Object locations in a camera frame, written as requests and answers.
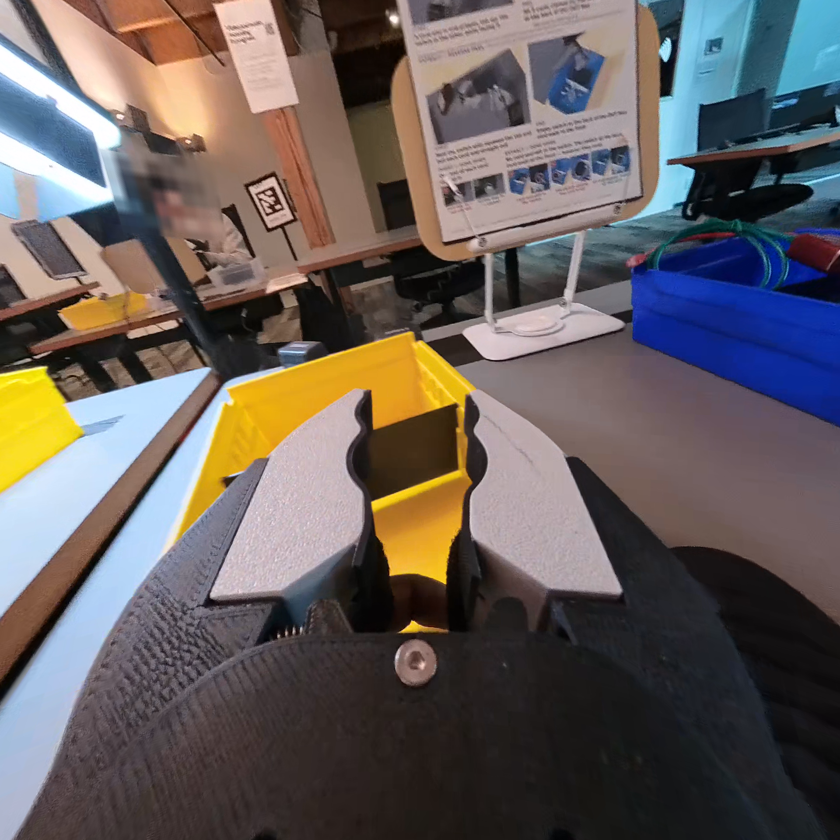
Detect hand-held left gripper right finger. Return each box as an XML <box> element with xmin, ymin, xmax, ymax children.
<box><xmin>448</xmin><ymin>390</ymin><xmax>623</xmax><ymax>632</ymax></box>

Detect black bin divider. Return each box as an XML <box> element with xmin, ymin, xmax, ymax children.
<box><xmin>364</xmin><ymin>403</ymin><xmax>460</xmax><ymax>500</ymax></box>

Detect blue plastic bin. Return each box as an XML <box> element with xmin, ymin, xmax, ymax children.
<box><xmin>630</xmin><ymin>228</ymin><xmax>840</xmax><ymax>424</ymax></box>

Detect wooden post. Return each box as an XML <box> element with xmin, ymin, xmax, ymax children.
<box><xmin>262</xmin><ymin>108</ymin><xmax>336</xmax><ymax>249</ymax></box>

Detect bright light panel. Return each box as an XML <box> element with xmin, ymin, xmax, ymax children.
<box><xmin>0</xmin><ymin>36</ymin><xmax>122</xmax><ymax>221</ymax></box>

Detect clear plastic container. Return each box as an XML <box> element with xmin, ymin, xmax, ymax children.
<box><xmin>209</xmin><ymin>257</ymin><xmax>266</xmax><ymax>287</ymax></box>

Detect black and white tag sign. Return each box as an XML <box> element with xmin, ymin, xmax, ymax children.
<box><xmin>244</xmin><ymin>172</ymin><xmax>298</xmax><ymax>260</ymax></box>

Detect small yellow bin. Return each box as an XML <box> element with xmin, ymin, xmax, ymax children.
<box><xmin>59</xmin><ymin>290</ymin><xmax>148</xmax><ymax>331</ymax></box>

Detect green cable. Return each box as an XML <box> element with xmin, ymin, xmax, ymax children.
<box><xmin>646</xmin><ymin>220</ymin><xmax>791</xmax><ymax>290</ymax></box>

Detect black monitor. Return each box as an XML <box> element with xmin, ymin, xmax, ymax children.
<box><xmin>768</xmin><ymin>84</ymin><xmax>840</xmax><ymax>132</ymax></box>

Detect instruction board on white stand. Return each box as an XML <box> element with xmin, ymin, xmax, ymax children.
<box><xmin>392</xmin><ymin>0</ymin><xmax>660</xmax><ymax>361</ymax></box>

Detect red cable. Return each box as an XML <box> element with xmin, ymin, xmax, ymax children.
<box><xmin>626</xmin><ymin>226</ymin><xmax>742</xmax><ymax>266</ymax></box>

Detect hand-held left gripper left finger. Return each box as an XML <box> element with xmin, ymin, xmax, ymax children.
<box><xmin>210</xmin><ymin>388</ymin><xmax>393</xmax><ymax>634</ymax></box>

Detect yellow plastic bin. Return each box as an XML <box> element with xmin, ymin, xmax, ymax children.
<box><xmin>0</xmin><ymin>366</ymin><xmax>84</xmax><ymax>493</ymax></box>
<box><xmin>167</xmin><ymin>331</ymin><xmax>475</xmax><ymax>634</ymax></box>

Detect dark ribbed cloth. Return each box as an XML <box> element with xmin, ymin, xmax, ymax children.
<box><xmin>672</xmin><ymin>545</ymin><xmax>840</xmax><ymax>840</ymax></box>

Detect black pole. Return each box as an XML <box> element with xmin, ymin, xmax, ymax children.
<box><xmin>115</xmin><ymin>131</ymin><xmax>231</xmax><ymax>376</ymax></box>

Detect red adapter box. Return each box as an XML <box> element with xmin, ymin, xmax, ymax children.
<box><xmin>787</xmin><ymin>233</ymin><xmax>840</xmax><ymax>275</ymax></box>

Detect white paper notice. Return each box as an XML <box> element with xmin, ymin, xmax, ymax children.
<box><xmin>214</xmin><ymin>0</ymin><xmax>299</xmax><ymax>114</ymax></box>

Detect wooden desk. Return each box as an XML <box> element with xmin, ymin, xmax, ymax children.
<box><xmin>667</xmin><ymin>126</ymin><xmax>840</xmax><ymax>198</ymax></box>
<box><xmin>29</xmin><ymin>233</ymin><xmax>422</xmax><ymax>358</ymax></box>

